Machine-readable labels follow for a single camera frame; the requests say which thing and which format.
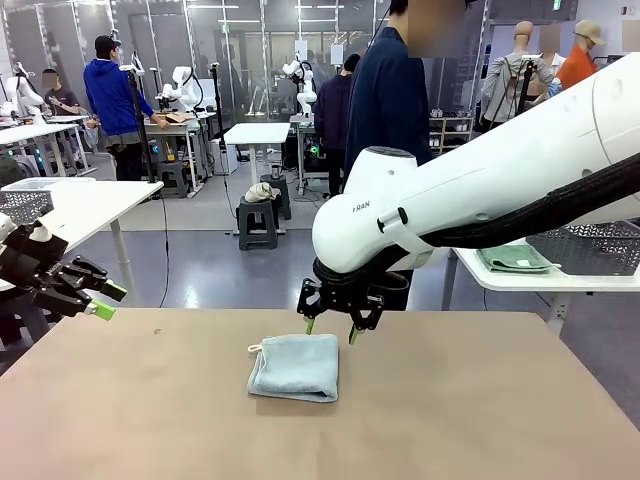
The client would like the person in dark purple jacket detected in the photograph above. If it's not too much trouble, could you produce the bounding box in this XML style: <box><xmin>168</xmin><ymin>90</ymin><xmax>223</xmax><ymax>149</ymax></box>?
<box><xmin>313</xmin><ymin>53</ymin><xmax>362</xmax><ymax>199</ymax></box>

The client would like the grey mesh basket white rim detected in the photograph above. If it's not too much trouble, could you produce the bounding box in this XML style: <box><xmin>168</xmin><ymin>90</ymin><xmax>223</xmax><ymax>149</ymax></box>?
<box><xmin>0</xmin><ymin>177</ymin><xmax>96</xmax><ymax>227</ymax></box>

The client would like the dark grey plastic stool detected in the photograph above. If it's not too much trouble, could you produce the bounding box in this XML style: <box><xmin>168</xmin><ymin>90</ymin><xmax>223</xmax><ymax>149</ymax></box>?
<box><xmin>259</xmin><ymin>173</ymin><xmax>292</xmax><ymax>221</ymax></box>
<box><xmin>156</xmin><ymin>159</ymin><xmax>192</xmax><ymax>200</ymax></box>
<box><xmin>235</xmin><ymin>195</ymin><xmax>280</xmax><ymax>252</ymax></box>

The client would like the white lab desk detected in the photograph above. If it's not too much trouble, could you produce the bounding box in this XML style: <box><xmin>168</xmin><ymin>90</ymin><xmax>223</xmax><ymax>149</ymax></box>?
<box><xmin>222</xmin><ymin>122</ymin><xmax>292</xmax><ymax>237</ymax></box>
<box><xmin>143</xmin><ymin>113</ymin><xmax>211</xmax><ymax>194</ymax></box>
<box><xmin>0</xmin><ymin>115</ymin><xmax>96</xmax><ymax>177</ymax></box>

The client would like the black tripod pole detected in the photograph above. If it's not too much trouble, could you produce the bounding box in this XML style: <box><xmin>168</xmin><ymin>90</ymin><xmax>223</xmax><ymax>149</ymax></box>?
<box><xmin>209</xmin><ymin>62</ymin><xmax>229</xmax><ymax>176</ymax></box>
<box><xmin>118</xmin><ymin>52</ymin><xmax>157</xmax><ymax>185</ymax></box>
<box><xmin>514</xmin><ymin>53</ymin><xmax>545</xmax><ymax>121</ymax></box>

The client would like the person in white shirt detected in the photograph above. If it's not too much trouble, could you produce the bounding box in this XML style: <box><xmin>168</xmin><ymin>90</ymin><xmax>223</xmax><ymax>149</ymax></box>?
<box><xmin>537</xmin><ymin>24</ymin><xmax>571</xmax><ymax>99</ymax></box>

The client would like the mannequin in orange top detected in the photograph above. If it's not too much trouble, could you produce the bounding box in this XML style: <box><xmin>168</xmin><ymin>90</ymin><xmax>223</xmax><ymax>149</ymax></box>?
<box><xmin>555</xmin><ymin>19</ymin><xmax>609</xmax><ymax>92</ymax></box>

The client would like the black mesh basket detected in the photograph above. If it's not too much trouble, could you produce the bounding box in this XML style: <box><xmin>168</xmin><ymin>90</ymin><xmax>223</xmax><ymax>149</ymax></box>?
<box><xmin>524</xmin><ymin>219</ymin><xmax>640</xmax><ymax>277</ymax></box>

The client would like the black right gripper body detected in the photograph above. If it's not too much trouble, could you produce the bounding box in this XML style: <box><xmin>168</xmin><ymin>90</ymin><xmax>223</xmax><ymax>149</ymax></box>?
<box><xmin>318</xmin><ymin>278</ymin><xmax>373</xmax><ymax>314</ymax></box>

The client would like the blue-grey terry towel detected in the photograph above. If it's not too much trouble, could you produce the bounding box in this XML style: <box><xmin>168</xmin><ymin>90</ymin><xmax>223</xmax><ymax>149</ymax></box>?
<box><xmin>246</xmin><ymin>333</ymin><xmax>340</xmax><ymax>404</ymax></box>

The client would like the person in dark navy clothes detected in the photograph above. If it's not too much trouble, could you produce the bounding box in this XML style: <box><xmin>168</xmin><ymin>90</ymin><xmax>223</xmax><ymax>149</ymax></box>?
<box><xmin>342</xmin><ymin>0</ymin><xmax>474</xmax><ymax>312</ymax></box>

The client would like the person in blue hoodie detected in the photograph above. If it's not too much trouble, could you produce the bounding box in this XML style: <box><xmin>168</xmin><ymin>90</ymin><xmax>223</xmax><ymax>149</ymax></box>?
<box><xmin>82</xmin><ymin>34</ymin><xmax>171</xmax><ymax>182</ymax></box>

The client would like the beige cloth bundle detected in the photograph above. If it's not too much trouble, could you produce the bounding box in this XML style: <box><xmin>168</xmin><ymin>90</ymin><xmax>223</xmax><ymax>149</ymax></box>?
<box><xmin>244</xmin><ymin>182</ymin><xmax>282</xmax><ymax>204</ymax></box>

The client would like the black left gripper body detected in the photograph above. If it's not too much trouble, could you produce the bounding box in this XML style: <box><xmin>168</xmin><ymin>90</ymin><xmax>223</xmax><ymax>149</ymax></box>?
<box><xmin>0</xmin><ymin>225</ymin><xmax>96</xmax><ymax>319</ymax></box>

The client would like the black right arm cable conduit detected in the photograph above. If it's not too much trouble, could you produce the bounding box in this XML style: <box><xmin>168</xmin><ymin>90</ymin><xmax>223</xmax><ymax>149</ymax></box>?
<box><xmin>419</xmin><ymin>152</ymin><xmax>640</xmax><ymax>250</ymax></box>

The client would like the seated person in dark shirt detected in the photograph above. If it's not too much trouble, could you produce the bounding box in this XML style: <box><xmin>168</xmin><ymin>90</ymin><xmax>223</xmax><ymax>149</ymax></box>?
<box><xmin>40</xmin><ymin>68</ymin><xmax>91</xmax><ymax>169</ymax></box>

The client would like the brown cardboard box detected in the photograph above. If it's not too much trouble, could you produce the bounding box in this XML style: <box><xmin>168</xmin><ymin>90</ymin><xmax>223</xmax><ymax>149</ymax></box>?
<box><xmin>149</xmin><ymin>112</ymin><xmax>195</xmax><ymax>126</ymax></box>

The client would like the mannequin in grey top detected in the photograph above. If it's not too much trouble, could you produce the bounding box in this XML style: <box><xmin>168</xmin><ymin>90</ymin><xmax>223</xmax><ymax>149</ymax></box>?
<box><xmin>482</xmin><ymin>20</ymin><xmax>559</xmax><ymax>135</ymax></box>

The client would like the green terry towel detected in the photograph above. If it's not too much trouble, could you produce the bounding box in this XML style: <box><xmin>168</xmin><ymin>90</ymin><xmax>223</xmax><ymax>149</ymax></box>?
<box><xmin>475</xmin><ymin>243</ymin><xmax>561</xmax><ymax>275</ymax></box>

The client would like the wooden shoe shelf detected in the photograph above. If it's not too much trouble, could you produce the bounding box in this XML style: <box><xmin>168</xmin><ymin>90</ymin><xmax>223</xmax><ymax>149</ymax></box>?
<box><xmin>428</xmin><ymin>115</ymin><xmax>475</xmax><ymax>155</ymax></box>

